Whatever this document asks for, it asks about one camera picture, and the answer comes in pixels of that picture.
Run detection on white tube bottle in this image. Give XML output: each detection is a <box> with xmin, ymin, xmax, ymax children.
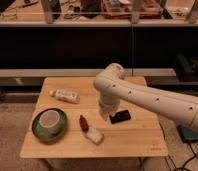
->
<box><xmin>49</xmin><ymin>89</ymin><xmax>80</xmax><ymax>104</ymax></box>

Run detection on black equipment on right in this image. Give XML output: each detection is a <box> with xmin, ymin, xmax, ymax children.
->
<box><xmin>174</xmin><ymin>54</ymin><xmax>198</xmax><ymax>82</ymax></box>

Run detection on black cable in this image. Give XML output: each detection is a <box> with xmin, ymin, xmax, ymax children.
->
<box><xmin>165</xmin><ymin>141</ymin><xmax>198</xmax><ymax>171</ymax></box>

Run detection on black phone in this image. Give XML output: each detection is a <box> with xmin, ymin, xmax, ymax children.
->
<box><xmin>110</xmin><ymin>110</ymin><xmax>131</xmax><ymax>124</ymax></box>

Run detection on white cup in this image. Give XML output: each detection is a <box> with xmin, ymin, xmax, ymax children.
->
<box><xmin>39</xmin><ymin>110</ymin><xmax>60</xmax><ymax>133</ymax></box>

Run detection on red brown small object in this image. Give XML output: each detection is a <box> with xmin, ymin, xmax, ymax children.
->
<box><xmin>79</xmin><ymin>115</ymin><xmax>89</xmax><ymax>132</ymax></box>

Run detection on long wooden workbench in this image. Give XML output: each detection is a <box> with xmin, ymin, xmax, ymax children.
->
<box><xmin>0</xmin><ymin>68</ymin><xmax>176</xmax><ymax>78</ymax></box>

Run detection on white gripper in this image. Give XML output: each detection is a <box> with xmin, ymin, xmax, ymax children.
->
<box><xmin>99</xmin><ymin>101</ymin><xmax>120</xmax><ymax>121</ymax></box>

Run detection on red toolbox tray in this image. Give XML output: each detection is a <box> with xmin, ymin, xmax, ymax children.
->
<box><xmin>101</xmin><ymin>0</ymin><xmax>163</xmax><ymax>19</ymax></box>

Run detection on wooden folding table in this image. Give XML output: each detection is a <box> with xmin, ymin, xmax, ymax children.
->
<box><xmin>20</xmin><ymin>77</ymin><xmax>168</xmax><ymax>158</ymax></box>

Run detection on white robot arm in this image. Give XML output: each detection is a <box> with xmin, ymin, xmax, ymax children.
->
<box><xmin>93</xmin><ymin>63</ymin><xmax>198</xmax><ymax>133</ymax></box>

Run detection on green plate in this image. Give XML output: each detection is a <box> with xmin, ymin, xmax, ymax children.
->
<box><xmin>31</xmin><ymin>108</ymin><xmax>67</xmax><ymax>143</ymax></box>

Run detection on blue foot pedal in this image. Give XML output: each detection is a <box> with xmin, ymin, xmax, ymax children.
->
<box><xmin>177</xmin><ymin>125</ymin><xmax>198</xmax><ymax>143</ymax></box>

